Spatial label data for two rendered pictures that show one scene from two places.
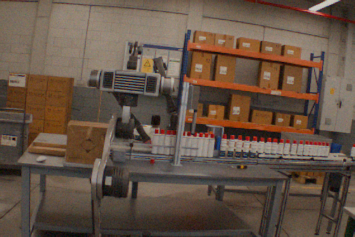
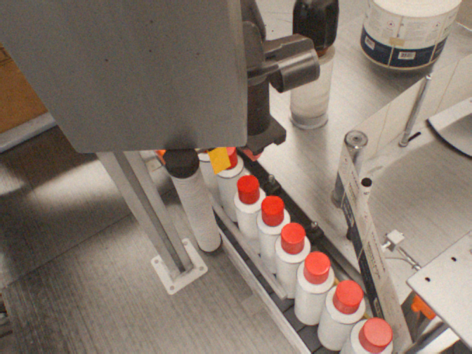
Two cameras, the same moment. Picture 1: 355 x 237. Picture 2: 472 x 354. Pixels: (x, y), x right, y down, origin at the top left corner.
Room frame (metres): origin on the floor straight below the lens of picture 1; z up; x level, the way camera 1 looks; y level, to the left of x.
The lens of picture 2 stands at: (2.97, -0.39, 1.59)
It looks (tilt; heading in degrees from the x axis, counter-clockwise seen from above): 55 degrees down; 79
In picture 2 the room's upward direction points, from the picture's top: 10 degrees counter-clockwise
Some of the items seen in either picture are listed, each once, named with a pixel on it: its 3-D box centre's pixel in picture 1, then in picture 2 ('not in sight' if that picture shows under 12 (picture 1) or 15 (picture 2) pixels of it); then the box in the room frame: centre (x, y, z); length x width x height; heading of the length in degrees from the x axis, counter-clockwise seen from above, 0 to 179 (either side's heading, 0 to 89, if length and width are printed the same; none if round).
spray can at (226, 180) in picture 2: (173, 142); (232, 183); (3.03, 0.01, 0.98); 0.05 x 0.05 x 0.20
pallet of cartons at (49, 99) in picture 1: (39, 113); not in sight; (6.23, 2.50, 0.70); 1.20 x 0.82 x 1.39; 100
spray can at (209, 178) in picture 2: (167, 142); (212, 168); (3.01, 0.06, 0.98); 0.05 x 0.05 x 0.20
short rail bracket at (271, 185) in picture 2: not in sight; (272, 192); (3.11, 0.02, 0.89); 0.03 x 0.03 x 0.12; 15
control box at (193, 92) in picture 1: (189, 97); (140, 36); (2.97, -0.08, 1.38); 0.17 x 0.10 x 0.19; 160
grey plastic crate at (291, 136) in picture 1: (305, 143); not in sight; (4.59, -1.73, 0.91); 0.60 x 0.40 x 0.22; 97
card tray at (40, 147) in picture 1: (48, 148); not in sight; (2.77, 1.01, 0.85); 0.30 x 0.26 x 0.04; 105
